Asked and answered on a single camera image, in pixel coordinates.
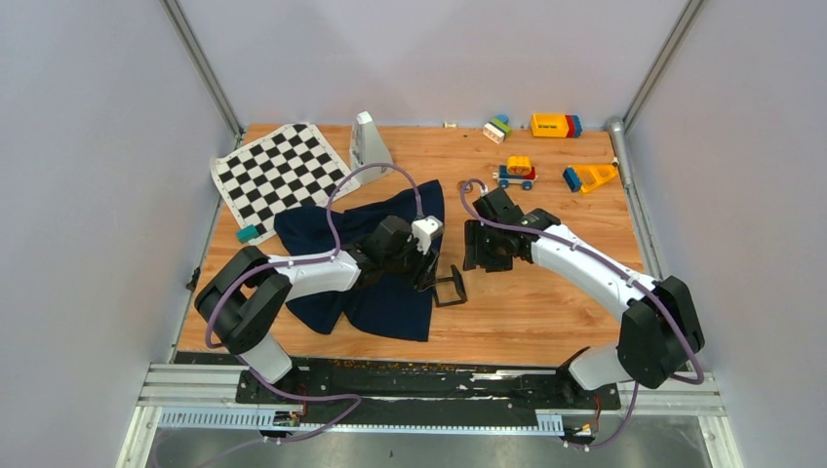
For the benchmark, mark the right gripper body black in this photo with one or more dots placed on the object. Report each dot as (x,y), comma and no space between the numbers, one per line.
(485,250)

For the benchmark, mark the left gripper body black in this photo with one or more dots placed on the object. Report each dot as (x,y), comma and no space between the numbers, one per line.
(409,261)

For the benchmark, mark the navy blue garment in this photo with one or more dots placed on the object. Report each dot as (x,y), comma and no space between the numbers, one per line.
(384,304)

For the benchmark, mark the black square frame box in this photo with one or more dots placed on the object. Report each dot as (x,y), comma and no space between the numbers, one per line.
(450,290)

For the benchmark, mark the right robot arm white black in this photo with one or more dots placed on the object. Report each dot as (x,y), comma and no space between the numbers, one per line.
(659,328)

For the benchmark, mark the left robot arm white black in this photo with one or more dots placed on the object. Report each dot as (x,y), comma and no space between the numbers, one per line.
(242,301)

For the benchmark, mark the toy car with yellow top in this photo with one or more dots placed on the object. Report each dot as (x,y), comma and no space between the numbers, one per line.
(518,170)

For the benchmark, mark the orange blue toy ramp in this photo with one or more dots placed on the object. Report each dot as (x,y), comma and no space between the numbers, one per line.
(587,178)

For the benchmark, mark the white green blue brick stack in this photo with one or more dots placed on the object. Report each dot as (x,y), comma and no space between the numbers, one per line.
(497,129)

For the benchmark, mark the white metronome-shaped object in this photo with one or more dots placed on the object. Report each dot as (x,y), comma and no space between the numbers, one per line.
(367,147)

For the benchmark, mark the yellow red blue brick box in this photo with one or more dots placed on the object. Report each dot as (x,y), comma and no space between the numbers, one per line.
(556,125)

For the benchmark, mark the checkerboard calibration mat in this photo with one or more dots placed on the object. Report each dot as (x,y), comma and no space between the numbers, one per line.
(291,167)

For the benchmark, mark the teal block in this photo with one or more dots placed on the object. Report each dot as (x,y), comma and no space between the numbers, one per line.
(247,234)

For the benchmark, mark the grey metal pipe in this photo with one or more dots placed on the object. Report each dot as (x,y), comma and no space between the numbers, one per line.
(617,132)

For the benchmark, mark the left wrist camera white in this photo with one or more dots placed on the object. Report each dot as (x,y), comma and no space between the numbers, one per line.
(426,230)

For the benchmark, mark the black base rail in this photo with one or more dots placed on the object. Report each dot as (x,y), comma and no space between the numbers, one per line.
(437,394)

